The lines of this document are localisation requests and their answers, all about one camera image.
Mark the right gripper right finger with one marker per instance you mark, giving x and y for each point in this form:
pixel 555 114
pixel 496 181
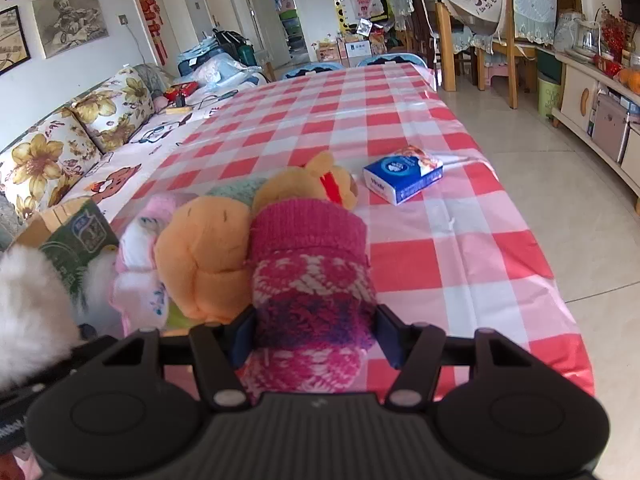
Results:
pixel 415 351

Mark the white tv cabinet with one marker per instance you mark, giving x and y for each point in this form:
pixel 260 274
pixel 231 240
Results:
pixel 603 113

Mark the sofa with cartoon cover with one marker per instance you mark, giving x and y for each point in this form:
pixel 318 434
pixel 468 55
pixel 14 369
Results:
pixel 234 76

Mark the pink white baby cloth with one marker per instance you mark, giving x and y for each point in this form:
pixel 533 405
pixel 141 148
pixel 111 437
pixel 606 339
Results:
pixel 137 293

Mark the green waste bin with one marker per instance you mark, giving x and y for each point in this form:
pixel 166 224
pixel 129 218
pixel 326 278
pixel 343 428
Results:
pixel 549 95

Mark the red checkered tablecloth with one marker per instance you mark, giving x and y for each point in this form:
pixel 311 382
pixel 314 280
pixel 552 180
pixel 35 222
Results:
pixel 447 245

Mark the teal fuzzy hat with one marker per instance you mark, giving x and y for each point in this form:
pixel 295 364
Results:
pixel 243 190

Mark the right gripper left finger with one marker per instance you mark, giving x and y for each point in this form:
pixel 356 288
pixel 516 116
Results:
pixel 219 351

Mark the black white framed drawing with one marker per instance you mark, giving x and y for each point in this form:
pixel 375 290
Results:
pixel 66 24

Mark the floral cushion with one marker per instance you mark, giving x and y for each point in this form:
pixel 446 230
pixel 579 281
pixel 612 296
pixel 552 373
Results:
pixel 41 166
pixel 113 111

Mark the wooden dining chair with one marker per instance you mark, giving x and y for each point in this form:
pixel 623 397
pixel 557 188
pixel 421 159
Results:
pixel 523 26

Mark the floral cushion far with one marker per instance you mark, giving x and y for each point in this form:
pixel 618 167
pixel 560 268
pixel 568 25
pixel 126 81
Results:
pixel 113 111

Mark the orange plush bear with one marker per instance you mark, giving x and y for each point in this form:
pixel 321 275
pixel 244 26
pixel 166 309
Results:
pixel 201 254

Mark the floral cushion near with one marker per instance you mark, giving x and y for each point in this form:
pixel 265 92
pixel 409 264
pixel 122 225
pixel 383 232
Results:
pixel 41 166

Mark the pink knitted sock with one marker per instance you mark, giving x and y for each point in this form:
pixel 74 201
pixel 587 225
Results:
pixel 314 297

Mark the white fluffy plush toy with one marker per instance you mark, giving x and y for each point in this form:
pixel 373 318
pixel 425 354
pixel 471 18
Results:
pixel 41 321

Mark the cardboard box with green print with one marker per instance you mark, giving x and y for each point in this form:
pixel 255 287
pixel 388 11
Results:
pixel 71 235

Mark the blue tissue pack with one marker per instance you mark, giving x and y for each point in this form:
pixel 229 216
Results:
pixel 402 175

